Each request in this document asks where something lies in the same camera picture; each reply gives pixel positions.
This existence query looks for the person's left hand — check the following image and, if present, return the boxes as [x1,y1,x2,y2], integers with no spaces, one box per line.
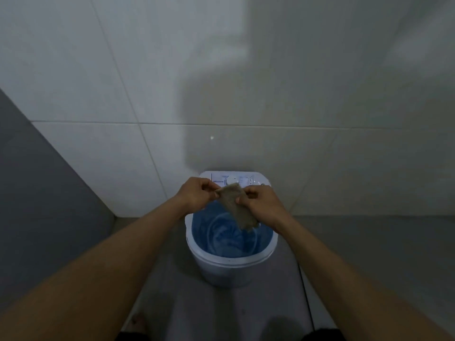
[176,177,222,214]

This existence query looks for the person's right hand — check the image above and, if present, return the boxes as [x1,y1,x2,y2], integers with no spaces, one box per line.
[235,185,293,235]

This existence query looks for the grey-brown sock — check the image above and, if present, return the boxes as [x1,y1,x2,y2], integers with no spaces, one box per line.
[214,183,259,231]

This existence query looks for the person's left forearm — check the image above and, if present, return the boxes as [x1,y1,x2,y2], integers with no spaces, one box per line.
[0,196,194,341]

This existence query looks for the person's right forearm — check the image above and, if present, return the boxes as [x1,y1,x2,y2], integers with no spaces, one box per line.
[274,217,455,341]

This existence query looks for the white mini washing machine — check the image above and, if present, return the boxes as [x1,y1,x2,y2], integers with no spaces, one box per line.
[184,170,279,289]

